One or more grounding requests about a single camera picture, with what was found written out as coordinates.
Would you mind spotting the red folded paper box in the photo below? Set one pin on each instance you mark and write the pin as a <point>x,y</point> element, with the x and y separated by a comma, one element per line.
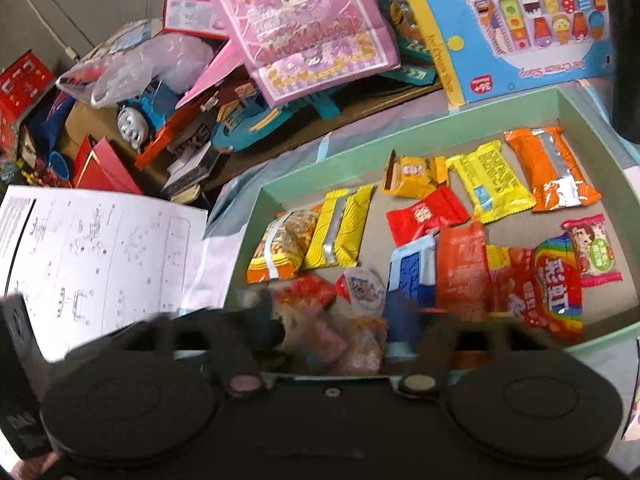
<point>107,167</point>

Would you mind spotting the small orange-yellow snack packet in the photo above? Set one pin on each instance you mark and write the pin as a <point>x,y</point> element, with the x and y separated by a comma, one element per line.
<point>412,172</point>

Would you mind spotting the pink white printed box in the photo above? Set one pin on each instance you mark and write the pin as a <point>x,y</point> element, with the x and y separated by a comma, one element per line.
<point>192,15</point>

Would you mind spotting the round white jelly cup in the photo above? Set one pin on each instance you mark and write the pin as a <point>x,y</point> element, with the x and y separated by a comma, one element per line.
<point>364,290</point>

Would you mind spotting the orange striped snack packet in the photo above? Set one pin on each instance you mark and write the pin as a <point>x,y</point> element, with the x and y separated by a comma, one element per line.
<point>285,245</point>

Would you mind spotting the yellow printed snack packet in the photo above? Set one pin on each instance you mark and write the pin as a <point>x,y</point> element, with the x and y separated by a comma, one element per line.
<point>492,182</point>

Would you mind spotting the clear plastic bag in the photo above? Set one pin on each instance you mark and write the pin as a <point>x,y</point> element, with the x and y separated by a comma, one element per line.
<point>135,67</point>

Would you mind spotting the black printed box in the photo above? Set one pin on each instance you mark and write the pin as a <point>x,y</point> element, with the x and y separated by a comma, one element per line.
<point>192,147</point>

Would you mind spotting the small red snack packet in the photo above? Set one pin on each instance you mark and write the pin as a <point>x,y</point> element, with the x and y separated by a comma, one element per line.
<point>425,215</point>

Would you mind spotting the pink green candy packet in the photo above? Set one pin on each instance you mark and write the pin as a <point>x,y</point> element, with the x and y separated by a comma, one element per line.
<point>592,250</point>

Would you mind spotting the white printed paper sheet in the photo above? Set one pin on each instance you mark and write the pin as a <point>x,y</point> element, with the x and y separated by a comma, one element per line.
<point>100,260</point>

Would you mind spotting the red toy building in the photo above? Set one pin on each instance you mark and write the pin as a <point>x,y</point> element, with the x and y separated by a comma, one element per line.
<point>25,90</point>

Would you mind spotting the orange-red snack packet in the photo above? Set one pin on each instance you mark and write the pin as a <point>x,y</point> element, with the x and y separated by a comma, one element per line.
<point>461,270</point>

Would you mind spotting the red rainbow candy bag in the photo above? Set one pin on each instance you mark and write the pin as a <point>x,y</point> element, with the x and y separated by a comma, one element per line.
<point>542,290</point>

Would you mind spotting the clear packet of orange snacks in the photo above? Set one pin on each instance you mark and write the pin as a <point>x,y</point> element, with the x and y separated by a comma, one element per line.
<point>366,345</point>

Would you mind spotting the black pole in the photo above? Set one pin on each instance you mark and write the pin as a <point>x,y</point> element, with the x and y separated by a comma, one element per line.
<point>622,45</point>

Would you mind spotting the yellow silver-striped snack packet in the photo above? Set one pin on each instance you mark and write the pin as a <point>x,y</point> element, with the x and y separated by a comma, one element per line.
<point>340,227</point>

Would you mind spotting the brown cardboard box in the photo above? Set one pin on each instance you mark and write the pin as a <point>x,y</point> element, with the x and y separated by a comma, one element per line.
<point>102,125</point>

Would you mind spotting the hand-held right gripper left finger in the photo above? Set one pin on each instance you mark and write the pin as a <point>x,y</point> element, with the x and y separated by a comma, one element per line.
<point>260,317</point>

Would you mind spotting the orange silver-striped snack packet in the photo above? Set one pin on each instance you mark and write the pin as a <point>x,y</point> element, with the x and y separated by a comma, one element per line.
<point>552,167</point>

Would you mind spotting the mint green cardboard box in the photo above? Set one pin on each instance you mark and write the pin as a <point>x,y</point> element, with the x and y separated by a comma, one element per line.
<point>372,212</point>

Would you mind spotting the blue white snack packet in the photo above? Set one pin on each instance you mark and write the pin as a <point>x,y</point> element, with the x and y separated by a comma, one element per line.
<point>412,272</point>

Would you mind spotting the small blue cup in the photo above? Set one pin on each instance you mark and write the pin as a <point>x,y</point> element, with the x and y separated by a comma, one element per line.
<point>60,166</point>

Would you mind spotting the pink cartoon printed bag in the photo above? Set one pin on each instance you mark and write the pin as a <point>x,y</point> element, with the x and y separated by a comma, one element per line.
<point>300,25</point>

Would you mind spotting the blue toy train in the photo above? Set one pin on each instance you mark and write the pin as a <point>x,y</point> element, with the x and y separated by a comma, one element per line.
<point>145,115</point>

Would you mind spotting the small pink snack packet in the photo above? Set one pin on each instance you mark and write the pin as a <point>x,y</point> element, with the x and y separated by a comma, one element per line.
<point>322,342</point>

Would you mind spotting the blue toy box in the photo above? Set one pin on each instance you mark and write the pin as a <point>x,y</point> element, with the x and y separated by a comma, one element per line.
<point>520,25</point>

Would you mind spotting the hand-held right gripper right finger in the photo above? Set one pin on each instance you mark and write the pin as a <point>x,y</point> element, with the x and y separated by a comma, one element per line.
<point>401,322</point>

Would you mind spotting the clear packet of red snacks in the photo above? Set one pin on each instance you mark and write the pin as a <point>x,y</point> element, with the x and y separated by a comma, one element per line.
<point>305,292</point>

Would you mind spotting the teal toy track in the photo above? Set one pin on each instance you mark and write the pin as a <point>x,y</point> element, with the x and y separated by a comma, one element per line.
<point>270,122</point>

